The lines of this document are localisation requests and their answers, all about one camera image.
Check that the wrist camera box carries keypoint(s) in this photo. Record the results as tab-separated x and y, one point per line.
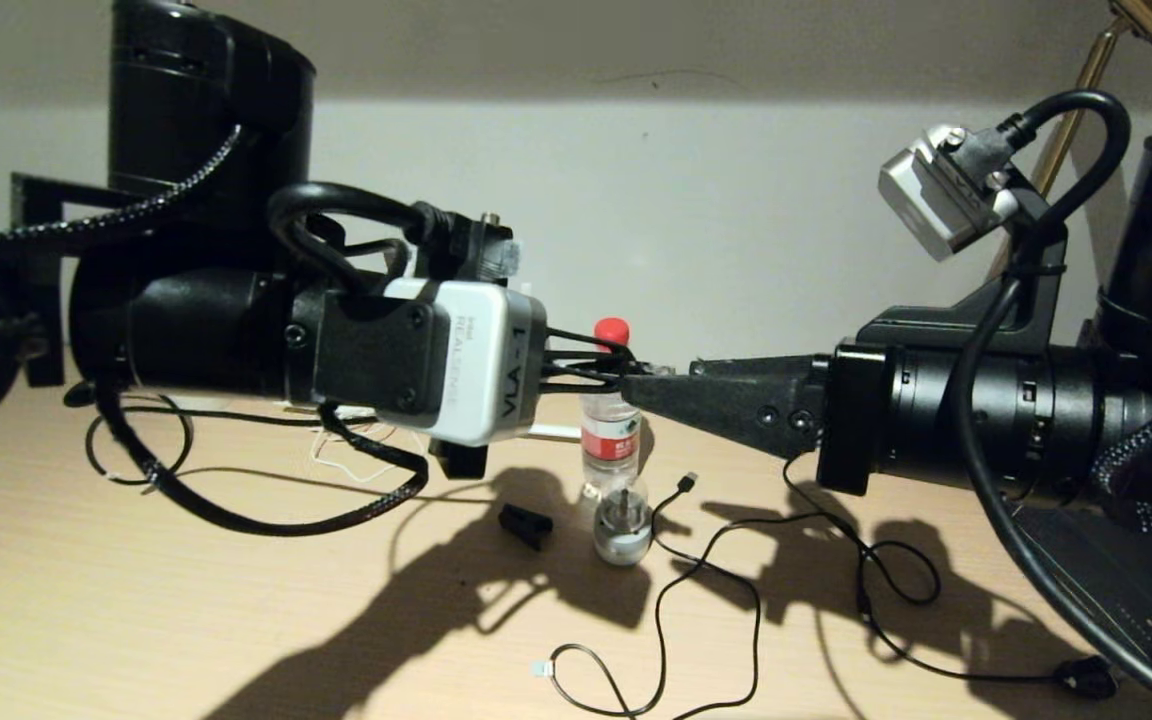
941	195
476	370

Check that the small black clip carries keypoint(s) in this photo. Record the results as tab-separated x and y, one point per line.
524	525

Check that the water bottle red cap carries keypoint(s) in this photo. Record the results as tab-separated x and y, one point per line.
611	440

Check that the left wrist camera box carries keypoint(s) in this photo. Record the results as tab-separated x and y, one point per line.
476	370

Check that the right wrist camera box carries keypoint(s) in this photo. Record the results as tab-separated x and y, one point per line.
941	195

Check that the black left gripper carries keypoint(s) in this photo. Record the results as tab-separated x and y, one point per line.
458	460

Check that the brass desk lamp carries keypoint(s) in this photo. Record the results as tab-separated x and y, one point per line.
1076	100

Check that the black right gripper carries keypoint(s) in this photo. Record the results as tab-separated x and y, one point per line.
851	420

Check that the white router with antennas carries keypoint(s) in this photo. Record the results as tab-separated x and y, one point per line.
556	433

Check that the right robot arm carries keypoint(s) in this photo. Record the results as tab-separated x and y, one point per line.
1086	400

